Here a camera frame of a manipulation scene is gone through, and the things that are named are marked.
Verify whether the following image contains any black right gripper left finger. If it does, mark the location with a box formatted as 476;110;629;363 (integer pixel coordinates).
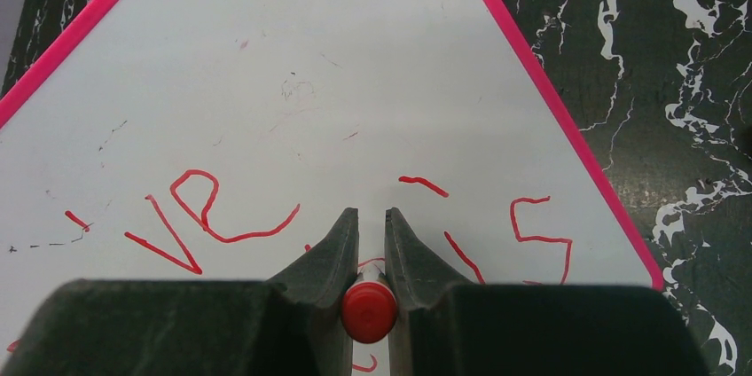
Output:
2;208;359;375

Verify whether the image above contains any white red marker pen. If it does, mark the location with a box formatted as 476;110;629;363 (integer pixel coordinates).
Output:
341;265;398;344

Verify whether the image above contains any pink framed whiteboard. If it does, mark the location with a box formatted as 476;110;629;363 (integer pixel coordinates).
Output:
1;0;663;362

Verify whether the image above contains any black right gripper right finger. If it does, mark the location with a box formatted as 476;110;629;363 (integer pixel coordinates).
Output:
385;208;708;375

